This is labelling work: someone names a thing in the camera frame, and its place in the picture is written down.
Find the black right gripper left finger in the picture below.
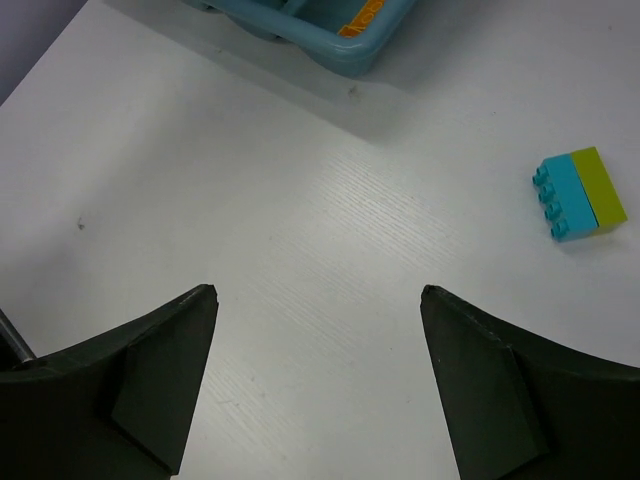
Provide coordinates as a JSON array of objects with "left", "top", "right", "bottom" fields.
[{"left": 1, "top": 284, "right": 219, "bottom": 479}]

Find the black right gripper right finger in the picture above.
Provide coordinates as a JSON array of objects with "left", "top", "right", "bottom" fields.
[{"left": 420, "top": 285, "right": 639, "bottom": 479}]

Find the cyan long lego brick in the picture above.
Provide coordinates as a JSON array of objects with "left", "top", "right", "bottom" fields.
[{"left": 532, "top": 154, "right": 598, "bottom": 242}]

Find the yellow long lego brick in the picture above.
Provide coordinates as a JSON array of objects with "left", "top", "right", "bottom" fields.
[{"left": 338, "top": 0, "right": 385, "bottom": 38}]

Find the green long lego brick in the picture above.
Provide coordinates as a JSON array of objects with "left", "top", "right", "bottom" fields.
[{"left": 570, "top": 146, "right": 628, "bottom": 236}]

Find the teal compartment tray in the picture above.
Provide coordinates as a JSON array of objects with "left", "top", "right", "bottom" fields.
[{"left": 186, "top": 0, "right": 415, "bottom": 78}]

